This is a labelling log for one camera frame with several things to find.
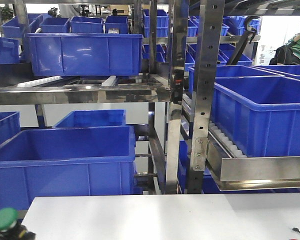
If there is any green mushroom push button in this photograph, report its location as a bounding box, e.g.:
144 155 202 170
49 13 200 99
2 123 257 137
0 207 36 240

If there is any blue bin behind lower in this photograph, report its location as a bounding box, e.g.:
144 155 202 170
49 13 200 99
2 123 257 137
52 109 126 129

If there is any stainless steel shelf rack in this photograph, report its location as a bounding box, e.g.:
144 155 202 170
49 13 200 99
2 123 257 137
0 0 300 194

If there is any blue bin lower left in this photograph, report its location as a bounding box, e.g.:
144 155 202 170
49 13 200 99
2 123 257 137
0 125 136 210

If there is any blue bin upper left shelf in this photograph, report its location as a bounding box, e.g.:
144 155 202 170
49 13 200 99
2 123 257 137
27 33 143 77

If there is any large blue bin on shelf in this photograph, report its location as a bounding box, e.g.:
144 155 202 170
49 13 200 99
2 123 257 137
210 76 300 157

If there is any person in green shirt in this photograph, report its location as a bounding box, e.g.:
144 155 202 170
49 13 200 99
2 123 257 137
269 31 300 65

